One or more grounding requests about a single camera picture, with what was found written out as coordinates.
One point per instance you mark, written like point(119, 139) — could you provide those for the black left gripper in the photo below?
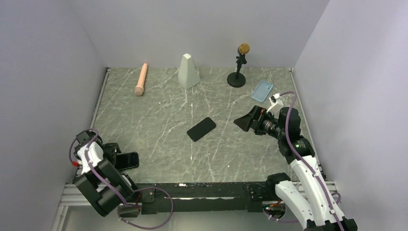
point(112, 149)

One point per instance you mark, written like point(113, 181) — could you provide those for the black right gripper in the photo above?
point(259, 114)

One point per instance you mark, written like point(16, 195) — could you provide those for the light blue phone case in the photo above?
point(262, 91)

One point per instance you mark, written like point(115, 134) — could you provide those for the black smartphone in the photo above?
point(201, 129)
point(127, 161)

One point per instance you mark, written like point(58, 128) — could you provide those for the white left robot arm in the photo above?
point(102, 180)

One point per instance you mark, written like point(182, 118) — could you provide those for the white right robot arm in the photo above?
point(317, 210)

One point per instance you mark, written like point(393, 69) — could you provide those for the black microphone stand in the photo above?
point(237, 79)

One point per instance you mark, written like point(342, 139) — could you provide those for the pink toy microphone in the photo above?
point(139, 88)

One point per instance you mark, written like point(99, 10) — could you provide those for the white cone-shaped metronome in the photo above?
point(188, 75)

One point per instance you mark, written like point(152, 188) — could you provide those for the brown microphone head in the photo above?
point(244, 48)

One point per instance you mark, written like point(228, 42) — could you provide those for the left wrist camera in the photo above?
point(75, 161)

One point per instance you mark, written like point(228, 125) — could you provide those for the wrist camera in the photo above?
point(75, 161)
point(275, 104)

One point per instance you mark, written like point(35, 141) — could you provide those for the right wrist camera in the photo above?
point(275, 104)

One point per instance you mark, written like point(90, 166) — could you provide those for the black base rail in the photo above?
point(251, 196)

